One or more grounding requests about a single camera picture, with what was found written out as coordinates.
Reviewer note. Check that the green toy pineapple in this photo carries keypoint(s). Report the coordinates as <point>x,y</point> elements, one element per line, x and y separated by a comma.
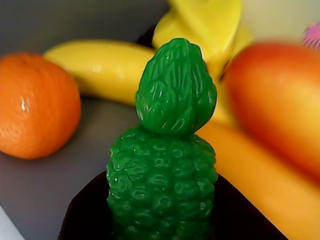
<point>162,175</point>

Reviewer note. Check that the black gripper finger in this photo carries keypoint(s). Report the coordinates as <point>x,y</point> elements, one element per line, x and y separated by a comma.
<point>85,217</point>
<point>237,220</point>

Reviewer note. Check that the lemon yellow banana bunch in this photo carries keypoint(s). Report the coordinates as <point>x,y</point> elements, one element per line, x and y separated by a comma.
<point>100,67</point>

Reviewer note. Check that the red orange toy mango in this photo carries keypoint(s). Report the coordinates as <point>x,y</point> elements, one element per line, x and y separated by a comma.
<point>275,100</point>

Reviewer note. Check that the orange toy fruit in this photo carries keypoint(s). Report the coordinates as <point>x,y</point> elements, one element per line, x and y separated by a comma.
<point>37,105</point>

